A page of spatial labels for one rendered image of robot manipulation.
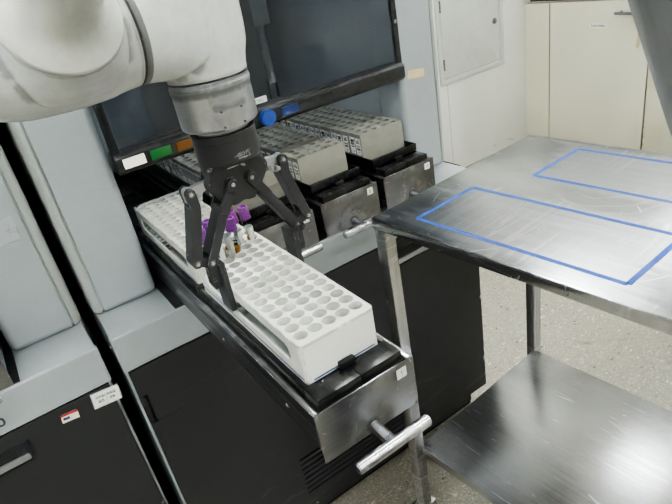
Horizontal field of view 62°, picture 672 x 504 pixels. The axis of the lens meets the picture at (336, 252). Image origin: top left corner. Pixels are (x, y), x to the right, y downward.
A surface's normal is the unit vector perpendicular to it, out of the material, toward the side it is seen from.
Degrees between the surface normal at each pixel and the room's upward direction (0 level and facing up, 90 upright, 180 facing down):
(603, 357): 0
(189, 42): 101
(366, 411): 90
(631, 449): 0
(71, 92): 145
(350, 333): 91
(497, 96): 90
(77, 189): 90
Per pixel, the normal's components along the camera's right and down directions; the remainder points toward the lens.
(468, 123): 0.56, 0.30
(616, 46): -0.81, 0.39
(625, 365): -0.17, -0.87
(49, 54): 0.29, 0.62
